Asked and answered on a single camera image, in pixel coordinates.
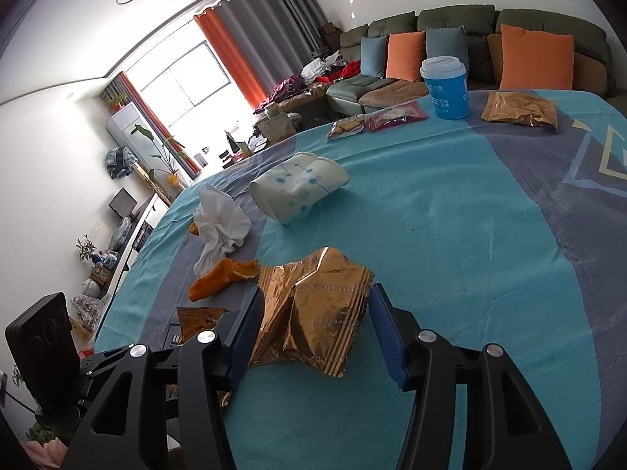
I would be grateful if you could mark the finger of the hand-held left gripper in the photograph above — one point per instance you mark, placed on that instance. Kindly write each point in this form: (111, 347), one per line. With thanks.
(104, 362)
(166, 364)

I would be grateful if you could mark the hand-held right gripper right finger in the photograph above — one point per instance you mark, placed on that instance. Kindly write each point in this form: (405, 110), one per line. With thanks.
(387, 333)

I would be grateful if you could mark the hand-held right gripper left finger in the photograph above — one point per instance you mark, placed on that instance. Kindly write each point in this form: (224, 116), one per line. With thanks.
(242, 347)

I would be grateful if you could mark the small orange gold wrapper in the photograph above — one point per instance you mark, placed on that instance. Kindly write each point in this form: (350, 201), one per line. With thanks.
(201, 320)

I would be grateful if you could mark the large orange peel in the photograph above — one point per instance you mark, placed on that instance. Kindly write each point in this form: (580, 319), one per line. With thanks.
(220, 276)

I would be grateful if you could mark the gold foil wrapper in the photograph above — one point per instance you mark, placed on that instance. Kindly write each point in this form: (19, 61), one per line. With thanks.
(313, 303)

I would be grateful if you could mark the person's left forearm pink sleeve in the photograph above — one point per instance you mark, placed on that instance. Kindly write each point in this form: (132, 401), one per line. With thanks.
(44, 453)

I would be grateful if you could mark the clear glassware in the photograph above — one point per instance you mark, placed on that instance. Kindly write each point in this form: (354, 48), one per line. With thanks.
(87, 308)

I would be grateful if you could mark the white ceramic jar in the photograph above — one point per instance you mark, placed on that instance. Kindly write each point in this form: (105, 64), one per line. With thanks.
(90, 289)

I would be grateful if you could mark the framed picture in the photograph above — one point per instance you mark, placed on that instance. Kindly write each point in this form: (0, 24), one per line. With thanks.
(101, 271)

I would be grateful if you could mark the white black TV cabinet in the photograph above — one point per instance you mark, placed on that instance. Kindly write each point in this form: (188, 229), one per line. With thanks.
(125, 259)

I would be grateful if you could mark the small plant in blue vase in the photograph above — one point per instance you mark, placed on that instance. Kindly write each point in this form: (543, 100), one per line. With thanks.
(87, 249)

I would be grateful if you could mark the blue grey printed tablecloth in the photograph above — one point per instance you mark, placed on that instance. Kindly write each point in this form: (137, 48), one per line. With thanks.
(465, 235)

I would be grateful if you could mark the crumpled white tissue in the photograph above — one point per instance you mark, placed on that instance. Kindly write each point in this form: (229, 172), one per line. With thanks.
(220, 220)

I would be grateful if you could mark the clear plastic bag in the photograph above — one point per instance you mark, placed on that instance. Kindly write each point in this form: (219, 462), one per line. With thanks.
(123, 234)

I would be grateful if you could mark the black monitor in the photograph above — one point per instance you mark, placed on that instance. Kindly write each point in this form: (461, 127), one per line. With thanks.
(122, 203)

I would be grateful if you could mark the tall plant yellow pot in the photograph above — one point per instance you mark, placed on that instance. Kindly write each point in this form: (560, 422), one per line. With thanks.
(172, 180)

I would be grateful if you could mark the coffee table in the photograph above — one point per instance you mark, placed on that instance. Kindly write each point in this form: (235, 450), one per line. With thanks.
(230, 159)

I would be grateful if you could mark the cloth covered standing fan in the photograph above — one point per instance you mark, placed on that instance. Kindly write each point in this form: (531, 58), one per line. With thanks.
(120, 161)

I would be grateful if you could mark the clear cracker packet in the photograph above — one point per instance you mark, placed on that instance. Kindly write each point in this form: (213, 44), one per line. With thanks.
(345, 129)

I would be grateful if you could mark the red snack packet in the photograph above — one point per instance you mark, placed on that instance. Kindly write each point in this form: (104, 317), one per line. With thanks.
(397, 117)

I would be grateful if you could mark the white standing air conditioner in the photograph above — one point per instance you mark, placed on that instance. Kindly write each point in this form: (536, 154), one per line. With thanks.
(127, 127)

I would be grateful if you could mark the brown seat mat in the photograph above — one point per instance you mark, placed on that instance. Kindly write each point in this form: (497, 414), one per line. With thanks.
(392, 92)

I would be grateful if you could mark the narrow orange grey curtain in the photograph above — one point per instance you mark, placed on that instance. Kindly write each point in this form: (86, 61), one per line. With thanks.
(156, 122)

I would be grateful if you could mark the blue cup with white lid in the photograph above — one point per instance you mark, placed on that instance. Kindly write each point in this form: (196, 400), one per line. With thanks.
(448, 93)

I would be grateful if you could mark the golden snack packet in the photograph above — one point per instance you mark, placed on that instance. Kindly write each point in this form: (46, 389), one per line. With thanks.
(519, 110)

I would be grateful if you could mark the small potted plant red pot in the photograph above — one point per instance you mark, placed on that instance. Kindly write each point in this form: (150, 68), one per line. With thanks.
(116, 103)

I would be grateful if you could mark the maroon clothes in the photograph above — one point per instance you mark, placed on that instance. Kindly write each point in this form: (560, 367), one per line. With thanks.
(286, 88)

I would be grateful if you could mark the red cloth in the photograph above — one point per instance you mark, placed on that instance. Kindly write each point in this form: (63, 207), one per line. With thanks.
(350, 69)

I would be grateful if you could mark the window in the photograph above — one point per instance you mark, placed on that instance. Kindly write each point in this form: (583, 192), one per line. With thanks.
(186, 83)

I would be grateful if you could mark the white clothes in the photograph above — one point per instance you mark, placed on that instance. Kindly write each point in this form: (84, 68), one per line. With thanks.
(313, 68)

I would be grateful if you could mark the small blue cushion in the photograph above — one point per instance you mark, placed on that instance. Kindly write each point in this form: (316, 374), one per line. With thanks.
(373, 56)

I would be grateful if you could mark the small orange cushion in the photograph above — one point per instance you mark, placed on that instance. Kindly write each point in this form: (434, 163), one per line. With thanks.
(405, 56)

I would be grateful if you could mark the large blue cushion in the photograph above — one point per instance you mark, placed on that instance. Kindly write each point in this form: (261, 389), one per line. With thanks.
(445, 41)

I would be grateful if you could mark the brown cardboard boxes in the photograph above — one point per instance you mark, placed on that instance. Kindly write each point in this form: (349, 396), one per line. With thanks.
(330, 34)

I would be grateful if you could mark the large orange cushion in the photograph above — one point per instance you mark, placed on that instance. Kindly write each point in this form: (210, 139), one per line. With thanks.
(536, 58)

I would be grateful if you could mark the wide orange grey curtain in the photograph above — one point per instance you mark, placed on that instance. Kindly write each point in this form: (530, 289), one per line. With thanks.
(264, 24)

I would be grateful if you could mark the brown back cushion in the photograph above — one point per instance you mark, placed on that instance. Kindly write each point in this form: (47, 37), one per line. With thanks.
(590, 73)

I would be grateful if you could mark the green sofa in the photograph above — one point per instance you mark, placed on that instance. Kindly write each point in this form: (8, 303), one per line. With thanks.
(539, 22)

